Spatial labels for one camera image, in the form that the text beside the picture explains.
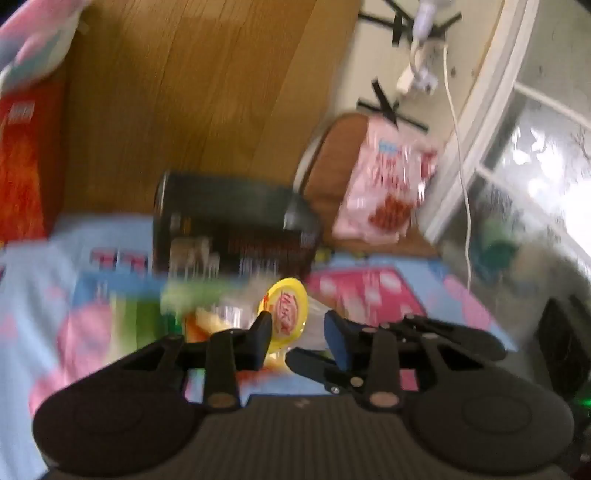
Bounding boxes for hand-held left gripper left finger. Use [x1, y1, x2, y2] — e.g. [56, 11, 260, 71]
[111, 311, 274, 412]

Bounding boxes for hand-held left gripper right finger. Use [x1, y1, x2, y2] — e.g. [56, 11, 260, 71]
[323, 310, 508, 412]

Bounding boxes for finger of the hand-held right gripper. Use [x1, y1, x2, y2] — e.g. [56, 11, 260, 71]
[285, 347, 366, 397]

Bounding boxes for yellow lid snack cup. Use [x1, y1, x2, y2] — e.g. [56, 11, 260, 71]
[259, 277, 311, 349]

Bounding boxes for green snack packet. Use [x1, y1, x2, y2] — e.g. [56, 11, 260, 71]
[159, 272, 250, 326]

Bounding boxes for black printed carton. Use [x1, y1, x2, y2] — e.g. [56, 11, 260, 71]
[151, 171, 322, 283]

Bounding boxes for pink snack bag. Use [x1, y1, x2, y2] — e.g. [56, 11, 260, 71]
[331, 115, 440, 244]

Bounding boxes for brown round stool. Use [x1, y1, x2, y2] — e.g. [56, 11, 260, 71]
[294, 112, 441, 259]

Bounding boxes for printed blanket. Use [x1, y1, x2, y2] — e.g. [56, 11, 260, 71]
[0, 212, 520, 480]

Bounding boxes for white power plug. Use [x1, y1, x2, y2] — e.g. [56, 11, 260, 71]
[396, 39, 439, 95]

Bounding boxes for red box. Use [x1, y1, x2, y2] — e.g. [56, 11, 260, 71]
[0, 78, 66, 247]

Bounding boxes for pastel unicorn plush toy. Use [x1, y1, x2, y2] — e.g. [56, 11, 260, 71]
[0, 0, 90, 90]

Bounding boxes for white frame window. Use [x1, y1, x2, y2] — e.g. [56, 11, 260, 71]
[422, 0, 591, 324]

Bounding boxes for white cable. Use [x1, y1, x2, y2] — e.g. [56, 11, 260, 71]
[442, 41, 474, 289]

